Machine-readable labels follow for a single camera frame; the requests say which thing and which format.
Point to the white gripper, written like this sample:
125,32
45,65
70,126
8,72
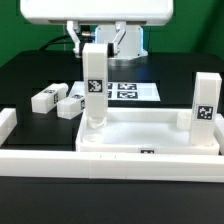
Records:
95,12

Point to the white desk top tray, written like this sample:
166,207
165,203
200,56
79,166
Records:
142,130

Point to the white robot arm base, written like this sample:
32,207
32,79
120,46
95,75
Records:
130,48

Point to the white left fence block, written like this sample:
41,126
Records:
8,121

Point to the white fence block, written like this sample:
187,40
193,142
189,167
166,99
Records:
219,132
8,121

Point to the white right fence block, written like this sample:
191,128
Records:
219,132

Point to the white front fence bar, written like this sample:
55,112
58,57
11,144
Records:
124,166

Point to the white marker base plate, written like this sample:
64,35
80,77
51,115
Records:
116,91

